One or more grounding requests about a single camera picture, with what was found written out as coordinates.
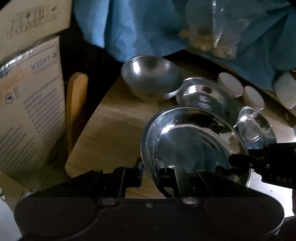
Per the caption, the large shiny steel plate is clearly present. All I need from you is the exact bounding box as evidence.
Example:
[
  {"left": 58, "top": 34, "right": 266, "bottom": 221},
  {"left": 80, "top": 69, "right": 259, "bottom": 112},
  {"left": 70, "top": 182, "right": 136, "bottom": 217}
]
[{"left": 140, "top": 106, "right": 248, "bottom": 198}]

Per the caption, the white bowl red rim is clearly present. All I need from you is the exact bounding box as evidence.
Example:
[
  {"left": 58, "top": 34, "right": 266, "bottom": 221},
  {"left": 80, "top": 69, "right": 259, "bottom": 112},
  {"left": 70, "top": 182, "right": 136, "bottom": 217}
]
[
  {"left": 217, "top": 72, "right": 244, "bottom": 98},
  {"left": 243, "top": 86, "right": 265, "bottom": 110}
]

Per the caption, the steel plate with sticker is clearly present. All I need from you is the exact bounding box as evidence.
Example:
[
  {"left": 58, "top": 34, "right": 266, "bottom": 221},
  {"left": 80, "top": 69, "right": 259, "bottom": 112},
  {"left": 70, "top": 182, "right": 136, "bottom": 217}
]
[{"left": 176, "top": 77, "right": 239, "bottom": 126}]

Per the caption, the matte steel bowl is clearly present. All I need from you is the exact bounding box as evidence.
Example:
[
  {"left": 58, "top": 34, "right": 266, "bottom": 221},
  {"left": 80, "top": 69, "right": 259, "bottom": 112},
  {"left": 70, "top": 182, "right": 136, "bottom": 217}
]
[{"left": 121, "top": 55, "right": 184, "bottom": 102}]

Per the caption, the wooden chair back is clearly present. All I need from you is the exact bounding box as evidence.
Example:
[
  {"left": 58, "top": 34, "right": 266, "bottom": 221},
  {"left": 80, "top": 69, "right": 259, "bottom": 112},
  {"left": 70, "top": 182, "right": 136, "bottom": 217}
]
[{"left": 65, "top": 72, "right": 88, "bottom": 155}]

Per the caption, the printed cardboard box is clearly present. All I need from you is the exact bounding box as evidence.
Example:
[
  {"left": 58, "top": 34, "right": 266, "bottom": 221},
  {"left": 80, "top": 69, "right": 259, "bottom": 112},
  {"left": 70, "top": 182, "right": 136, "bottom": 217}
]
[{"left": 1, "top": 37, "right": 65, "bottom": 191}]

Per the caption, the blue cloth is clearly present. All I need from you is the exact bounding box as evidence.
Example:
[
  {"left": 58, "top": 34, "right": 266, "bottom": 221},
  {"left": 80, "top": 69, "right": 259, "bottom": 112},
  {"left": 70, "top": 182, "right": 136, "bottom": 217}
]
[{"left": 73, "top": 1, "right": 295, "bottom": 90}]

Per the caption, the clear bag of snacks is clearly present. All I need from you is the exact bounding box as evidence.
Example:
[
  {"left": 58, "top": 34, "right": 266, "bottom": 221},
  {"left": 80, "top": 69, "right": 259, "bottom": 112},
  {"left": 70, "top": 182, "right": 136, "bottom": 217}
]
[{"left": 179, "top": 1, "right": 252, "bottom": 60}]

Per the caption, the upper cardboard box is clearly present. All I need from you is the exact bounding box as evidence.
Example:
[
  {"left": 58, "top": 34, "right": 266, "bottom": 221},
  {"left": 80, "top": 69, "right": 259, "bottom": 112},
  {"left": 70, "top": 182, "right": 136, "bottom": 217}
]
[{"left": 1, "top": 0, "right": 72, "bottom": 62}]

